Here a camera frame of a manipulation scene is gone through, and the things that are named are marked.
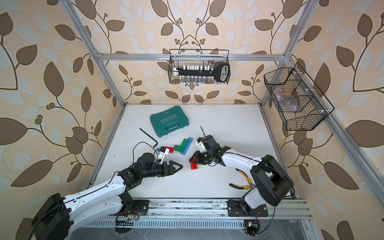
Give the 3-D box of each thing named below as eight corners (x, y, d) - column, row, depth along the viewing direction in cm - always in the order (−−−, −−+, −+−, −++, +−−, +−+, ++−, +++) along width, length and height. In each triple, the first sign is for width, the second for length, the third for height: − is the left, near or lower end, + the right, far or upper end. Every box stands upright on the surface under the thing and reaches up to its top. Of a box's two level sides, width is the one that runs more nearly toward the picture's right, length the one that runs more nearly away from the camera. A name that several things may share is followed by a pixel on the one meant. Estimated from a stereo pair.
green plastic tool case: (156, 139, 102) (154, 135, 98) (148, 120, 112) (146, 116, 109) (189, 124, 110) (189, 120, 106) (179, 108, 120) (178, 104, 117)
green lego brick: (173, 150, 97) (173, 148, 95) (180, 139, 103) (179, 136, 100) (182, 153, 96) (182, 151, 93) (188, 142, 101) (188, 139, 99)
